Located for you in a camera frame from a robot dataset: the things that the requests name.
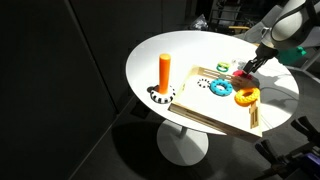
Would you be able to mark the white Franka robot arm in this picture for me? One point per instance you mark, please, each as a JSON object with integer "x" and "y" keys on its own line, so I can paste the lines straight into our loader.
{"x": 293, "y": 23}

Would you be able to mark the black white striped peg base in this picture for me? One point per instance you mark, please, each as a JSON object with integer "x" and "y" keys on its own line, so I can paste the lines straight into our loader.
{"x": 161, "y": 99}

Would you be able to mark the orange cylinder peg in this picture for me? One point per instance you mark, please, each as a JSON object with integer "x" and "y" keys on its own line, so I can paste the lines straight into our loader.
{"x": 164, "y": 73}

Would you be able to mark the green wrist camera housing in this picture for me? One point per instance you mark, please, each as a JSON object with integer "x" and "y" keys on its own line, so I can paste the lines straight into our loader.
{"x": 291, "y": 56}

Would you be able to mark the crumpled plastic bag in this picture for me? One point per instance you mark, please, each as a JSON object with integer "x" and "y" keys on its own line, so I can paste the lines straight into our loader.
{"x": 200, "y": 22}

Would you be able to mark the metal storage rack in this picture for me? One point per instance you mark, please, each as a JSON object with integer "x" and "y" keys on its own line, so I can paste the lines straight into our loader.
{"x": 230, "y": 13}

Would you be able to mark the white table pedestal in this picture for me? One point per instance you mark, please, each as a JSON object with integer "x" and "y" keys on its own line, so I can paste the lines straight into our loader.
{"x": 182, "y": 146}

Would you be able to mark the yellow bar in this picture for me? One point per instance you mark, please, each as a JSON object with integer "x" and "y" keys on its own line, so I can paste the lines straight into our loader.
{"x": 238, "y": 27}

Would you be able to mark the wooden tray box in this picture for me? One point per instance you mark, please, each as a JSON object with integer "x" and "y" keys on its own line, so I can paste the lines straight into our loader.
{"x": 200, "y": 103}

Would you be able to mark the black spring clamp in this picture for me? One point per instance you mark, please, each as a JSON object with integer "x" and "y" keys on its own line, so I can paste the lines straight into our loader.
{"x": 270, "y": 150}
{"x": 305, "y": 128}

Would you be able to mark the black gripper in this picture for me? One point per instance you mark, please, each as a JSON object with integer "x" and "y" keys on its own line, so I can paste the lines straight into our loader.
{"x": 266, "y": 51}

